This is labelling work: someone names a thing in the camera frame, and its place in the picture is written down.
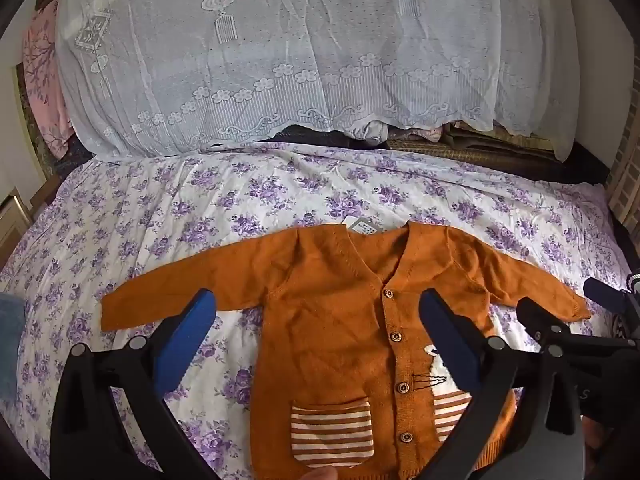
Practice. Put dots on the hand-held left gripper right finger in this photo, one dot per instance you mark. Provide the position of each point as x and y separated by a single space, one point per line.
447 335

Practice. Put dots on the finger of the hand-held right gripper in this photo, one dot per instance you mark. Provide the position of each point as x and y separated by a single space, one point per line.
537 317
602 294

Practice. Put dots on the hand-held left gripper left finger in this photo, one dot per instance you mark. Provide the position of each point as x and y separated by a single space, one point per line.
186 332

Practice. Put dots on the orange knit cardigan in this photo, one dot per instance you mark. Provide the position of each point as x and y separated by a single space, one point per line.
340 310

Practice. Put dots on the person's left hand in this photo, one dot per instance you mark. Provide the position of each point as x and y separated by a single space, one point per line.
316 474

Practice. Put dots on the purple floral bedsheet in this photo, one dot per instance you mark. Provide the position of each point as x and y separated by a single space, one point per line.
150 220

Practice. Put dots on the grey hang tag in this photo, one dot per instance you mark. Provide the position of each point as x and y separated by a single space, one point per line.
366 226

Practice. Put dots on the blue cloth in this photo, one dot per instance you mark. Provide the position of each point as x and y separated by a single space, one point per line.
10 340

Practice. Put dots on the folded brown woven mat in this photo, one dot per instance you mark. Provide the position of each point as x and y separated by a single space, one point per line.
475 152

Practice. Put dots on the beige wooden cabinet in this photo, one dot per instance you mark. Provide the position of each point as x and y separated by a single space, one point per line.
12 225

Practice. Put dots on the pink floral cloth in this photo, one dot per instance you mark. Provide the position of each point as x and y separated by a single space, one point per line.
42 75

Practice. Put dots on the white lace cover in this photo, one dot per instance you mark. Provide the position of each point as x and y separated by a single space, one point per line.
300 60

